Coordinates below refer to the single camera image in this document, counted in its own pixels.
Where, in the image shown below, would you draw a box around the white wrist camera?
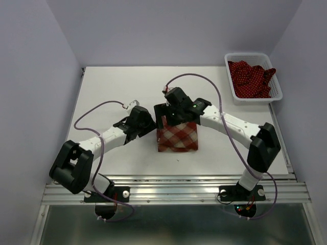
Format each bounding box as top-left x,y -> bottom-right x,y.
162,86 -> 174,96
122,100 -> 139,110

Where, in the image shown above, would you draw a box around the red beige plaid skirt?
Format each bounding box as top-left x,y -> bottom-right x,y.
156,117 -> 199,153

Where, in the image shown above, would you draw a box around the red white polka-dot skirt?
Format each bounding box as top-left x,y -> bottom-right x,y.
228,61 -> 276,99

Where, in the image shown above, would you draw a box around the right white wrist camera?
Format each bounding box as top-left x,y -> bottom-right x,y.
162,86 -> 174,96

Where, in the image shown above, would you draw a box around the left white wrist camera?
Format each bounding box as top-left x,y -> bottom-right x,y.
122,100 -> 139,110

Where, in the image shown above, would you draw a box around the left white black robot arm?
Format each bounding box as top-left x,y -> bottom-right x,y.
49,105 -> 156,202

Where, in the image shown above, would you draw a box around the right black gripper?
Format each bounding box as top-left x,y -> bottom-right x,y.
154,102 -> 185,129

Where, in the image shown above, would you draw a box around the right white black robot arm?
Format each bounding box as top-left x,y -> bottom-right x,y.
154,87 -> 281,200

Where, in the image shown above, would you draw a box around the aluminium mounting rail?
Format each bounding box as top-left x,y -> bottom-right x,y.
40,175 -> 312,205

